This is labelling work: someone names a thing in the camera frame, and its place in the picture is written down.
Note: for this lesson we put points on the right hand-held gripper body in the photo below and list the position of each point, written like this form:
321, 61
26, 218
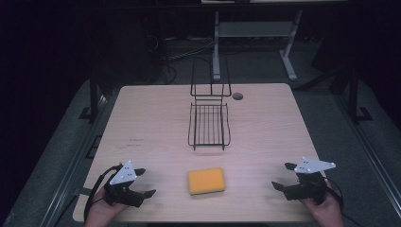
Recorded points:
310, 189

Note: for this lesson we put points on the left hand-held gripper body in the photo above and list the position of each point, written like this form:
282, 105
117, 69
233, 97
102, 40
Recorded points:
123, 174

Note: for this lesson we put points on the yellow sponge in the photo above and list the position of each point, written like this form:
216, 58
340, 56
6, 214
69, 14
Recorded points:
206, 181

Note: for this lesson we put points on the person's right hand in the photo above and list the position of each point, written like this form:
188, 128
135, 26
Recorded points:
329, 214

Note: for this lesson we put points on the person's left hand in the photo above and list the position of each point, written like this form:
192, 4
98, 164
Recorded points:
99, 213

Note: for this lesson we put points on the grey metal stand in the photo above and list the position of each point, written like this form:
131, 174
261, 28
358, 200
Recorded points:
253, 29

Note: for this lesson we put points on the aluminium floor rail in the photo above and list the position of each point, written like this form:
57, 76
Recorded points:
370, 157
71, 170

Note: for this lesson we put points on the black metal post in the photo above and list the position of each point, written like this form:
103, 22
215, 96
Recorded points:
353, 97
93, 94

